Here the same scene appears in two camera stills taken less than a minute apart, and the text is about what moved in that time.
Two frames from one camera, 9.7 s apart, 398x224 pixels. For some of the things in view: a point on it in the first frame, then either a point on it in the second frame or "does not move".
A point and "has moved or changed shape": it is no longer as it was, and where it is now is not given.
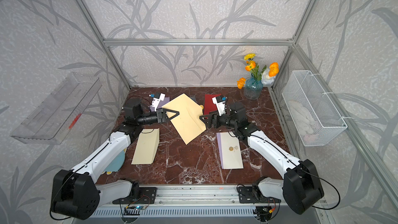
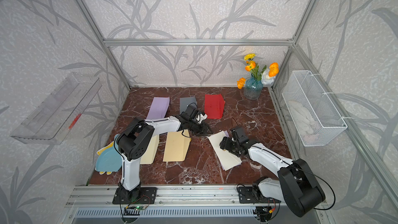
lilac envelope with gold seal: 161,104 does not move
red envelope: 209,106 does not move
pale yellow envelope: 147,144 does not move
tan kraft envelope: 187,122 has moved or changed shape
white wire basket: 317,118 does not move
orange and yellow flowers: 266,76 does not move
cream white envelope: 231,154 has moved or changed shape
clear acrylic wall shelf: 55,120 does not move
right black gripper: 210,117 -> 225,143
